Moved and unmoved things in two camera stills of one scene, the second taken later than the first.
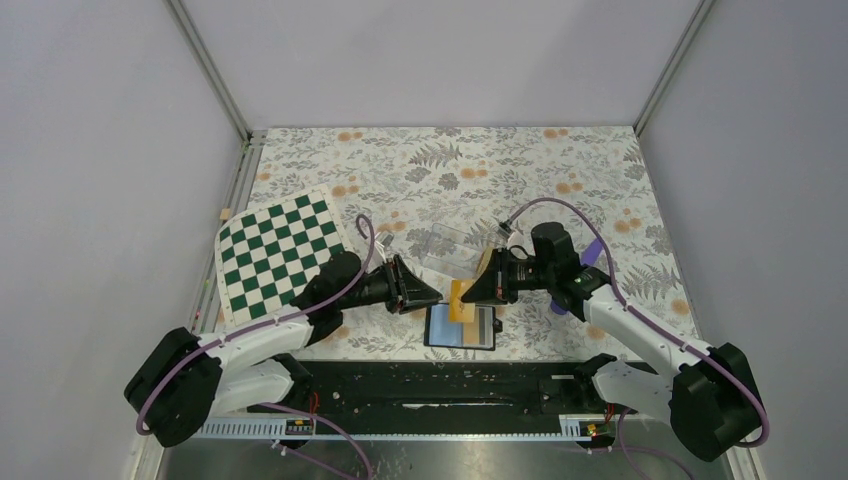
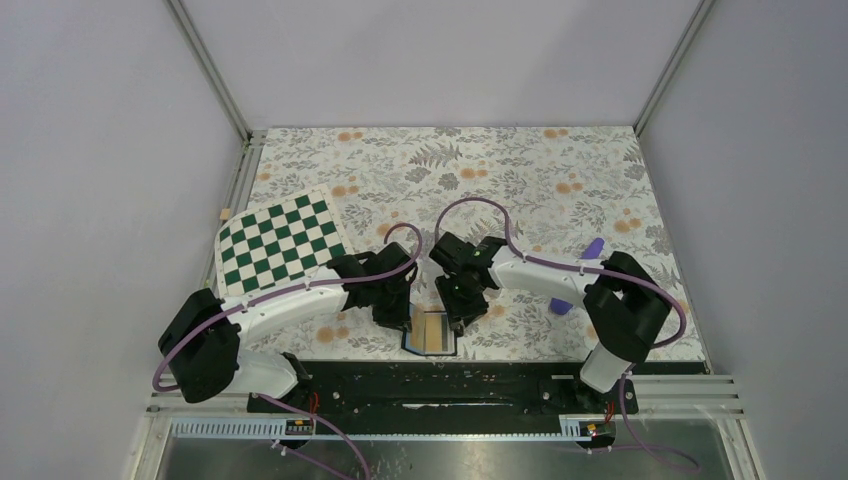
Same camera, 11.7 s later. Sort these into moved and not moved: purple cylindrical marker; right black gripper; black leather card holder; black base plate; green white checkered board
Moved: black leather card holder; right black gripper
Not moved: purple cylindrical marker; green white checkered board; black base plate
